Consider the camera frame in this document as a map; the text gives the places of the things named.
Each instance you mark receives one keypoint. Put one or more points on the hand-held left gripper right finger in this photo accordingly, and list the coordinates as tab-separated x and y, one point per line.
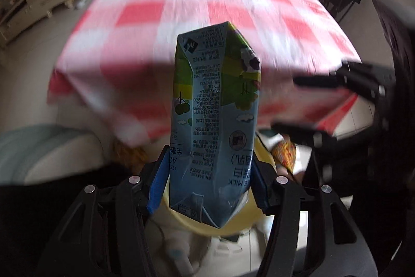
259	187

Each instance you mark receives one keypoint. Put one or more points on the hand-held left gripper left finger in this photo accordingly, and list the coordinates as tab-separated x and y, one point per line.
159	181

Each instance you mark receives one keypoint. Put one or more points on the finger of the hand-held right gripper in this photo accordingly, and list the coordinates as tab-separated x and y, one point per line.
356	79
321	147

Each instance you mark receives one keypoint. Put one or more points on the yellow bowl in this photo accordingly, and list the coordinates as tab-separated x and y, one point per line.
241	225

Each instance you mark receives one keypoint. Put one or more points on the blue green milk carton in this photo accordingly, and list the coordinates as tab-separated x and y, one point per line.
210	118

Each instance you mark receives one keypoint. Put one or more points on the orange patterned snack wrapper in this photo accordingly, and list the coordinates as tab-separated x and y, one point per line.
285	155

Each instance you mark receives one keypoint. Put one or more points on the grey-green leather armchair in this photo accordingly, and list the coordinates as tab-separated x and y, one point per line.
42	150

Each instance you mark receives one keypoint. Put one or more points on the red white checkered tablecloth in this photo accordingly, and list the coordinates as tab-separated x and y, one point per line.
146	14

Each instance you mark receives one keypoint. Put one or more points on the cream tv cabinet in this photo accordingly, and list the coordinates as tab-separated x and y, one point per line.
35	4

